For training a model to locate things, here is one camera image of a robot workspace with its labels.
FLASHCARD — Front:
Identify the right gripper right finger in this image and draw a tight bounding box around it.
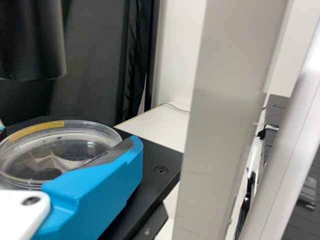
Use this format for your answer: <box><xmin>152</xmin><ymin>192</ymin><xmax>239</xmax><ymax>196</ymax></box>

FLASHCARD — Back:
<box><xmin>32</xmin><ymin>136</ymin><xmax>144</xmax><ymax>240</ymax></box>

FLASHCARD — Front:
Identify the petri dish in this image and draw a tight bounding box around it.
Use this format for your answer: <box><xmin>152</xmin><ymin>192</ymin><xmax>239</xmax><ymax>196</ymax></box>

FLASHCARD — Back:
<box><xmin>0</xmin><ymin>119</ymin><xmax>123</xmax><ymax>193</ymax></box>

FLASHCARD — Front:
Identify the cream microscope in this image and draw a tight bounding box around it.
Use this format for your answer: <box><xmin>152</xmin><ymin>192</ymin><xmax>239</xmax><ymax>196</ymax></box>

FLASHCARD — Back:
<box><xmin>0</xmin><ymin>0</ymin><xmax>270</xmax><ymax>240</ymax></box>

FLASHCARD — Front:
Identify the white pipette stand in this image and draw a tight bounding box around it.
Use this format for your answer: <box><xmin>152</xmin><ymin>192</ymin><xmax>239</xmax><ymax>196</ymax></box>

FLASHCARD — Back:
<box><xmin>246</xmin><ymin>67</ymin><xmax>320</xmax><ymax>240</ymax></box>

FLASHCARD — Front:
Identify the black platform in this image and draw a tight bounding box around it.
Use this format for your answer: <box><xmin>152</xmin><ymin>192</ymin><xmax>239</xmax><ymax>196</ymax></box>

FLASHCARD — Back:
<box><xmin>259</xmin><ymin>93</ymin><xmax>320</xmax><ymax>240</ymax></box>

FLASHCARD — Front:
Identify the white cable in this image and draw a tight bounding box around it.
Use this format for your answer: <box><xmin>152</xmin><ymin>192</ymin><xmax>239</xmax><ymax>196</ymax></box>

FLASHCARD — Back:
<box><xmin>161</xmin><ymin>102</ymin><xmax>191</xmax><ymax>114</ymax></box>

